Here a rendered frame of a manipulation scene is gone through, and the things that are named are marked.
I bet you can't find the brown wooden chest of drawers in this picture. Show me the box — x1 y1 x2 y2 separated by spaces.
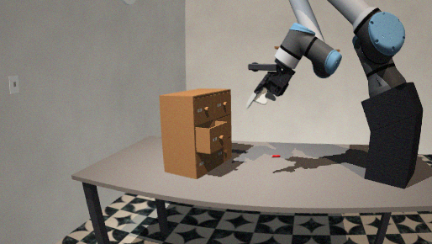
160 90 227 179

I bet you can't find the brown wooden drawer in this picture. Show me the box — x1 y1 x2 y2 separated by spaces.
215 114 231 136
195 120 228 154
196 152 215 177
194 95 213 124
216 138 231 166
214 92 230 118

